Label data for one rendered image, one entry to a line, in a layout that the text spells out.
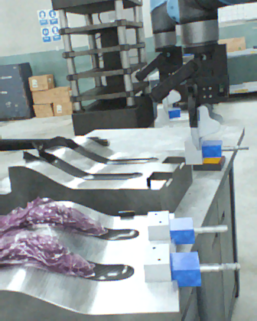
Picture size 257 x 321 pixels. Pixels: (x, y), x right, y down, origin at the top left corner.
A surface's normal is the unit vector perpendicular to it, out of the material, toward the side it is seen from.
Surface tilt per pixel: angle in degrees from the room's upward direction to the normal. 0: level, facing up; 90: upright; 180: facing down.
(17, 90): 90
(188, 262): 0
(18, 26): 90
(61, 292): 28
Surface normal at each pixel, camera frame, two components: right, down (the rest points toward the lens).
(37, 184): -0.39, 0.31
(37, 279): 0.29, -0.90
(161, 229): -0.10, 0.29
